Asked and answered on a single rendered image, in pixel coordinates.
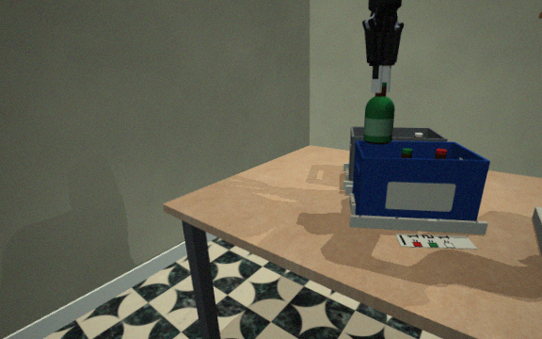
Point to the dark blue crate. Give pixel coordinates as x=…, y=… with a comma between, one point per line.
x=391, y=186

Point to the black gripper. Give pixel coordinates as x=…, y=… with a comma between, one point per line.
x=384, y=12

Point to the dark grey divided crate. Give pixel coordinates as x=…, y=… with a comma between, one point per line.
x=399, y=133

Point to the green bottle with pale green label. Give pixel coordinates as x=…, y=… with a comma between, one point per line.
x=379, y=118
x=406, y=153

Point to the red bottle with pink label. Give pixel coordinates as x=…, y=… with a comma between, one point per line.
x=440, y=154

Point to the white paper pick list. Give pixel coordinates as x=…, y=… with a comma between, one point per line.
x=435, y=241

